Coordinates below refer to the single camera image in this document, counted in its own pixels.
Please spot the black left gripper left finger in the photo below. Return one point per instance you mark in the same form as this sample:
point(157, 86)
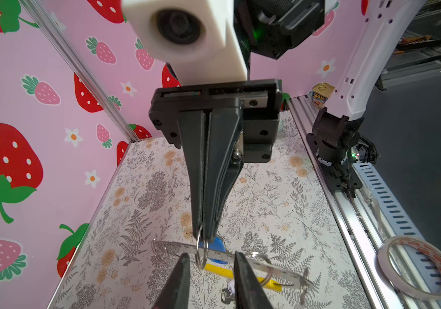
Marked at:
point(176, 291)

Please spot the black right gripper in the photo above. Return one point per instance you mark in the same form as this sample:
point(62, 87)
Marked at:
point(218, 127)

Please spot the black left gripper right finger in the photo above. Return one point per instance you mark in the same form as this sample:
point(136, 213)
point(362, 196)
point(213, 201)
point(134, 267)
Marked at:
point(250, 294)

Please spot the metal keyring with yellow tag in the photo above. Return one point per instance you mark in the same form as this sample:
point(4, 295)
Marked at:
point(264, 270)

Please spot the key with blue tag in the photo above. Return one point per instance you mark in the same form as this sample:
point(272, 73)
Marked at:
point(216, 245)

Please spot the spam tin can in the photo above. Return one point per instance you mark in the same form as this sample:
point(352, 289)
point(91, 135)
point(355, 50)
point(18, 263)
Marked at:
point(320, 94)

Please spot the aluminium corner post right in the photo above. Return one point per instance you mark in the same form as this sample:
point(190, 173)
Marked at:
point(57, 38)

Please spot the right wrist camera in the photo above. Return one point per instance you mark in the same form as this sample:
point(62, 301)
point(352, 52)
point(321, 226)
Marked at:
point(196, 37)

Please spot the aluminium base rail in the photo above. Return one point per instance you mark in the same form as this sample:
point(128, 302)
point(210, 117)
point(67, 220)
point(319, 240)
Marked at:
point(374, 216)

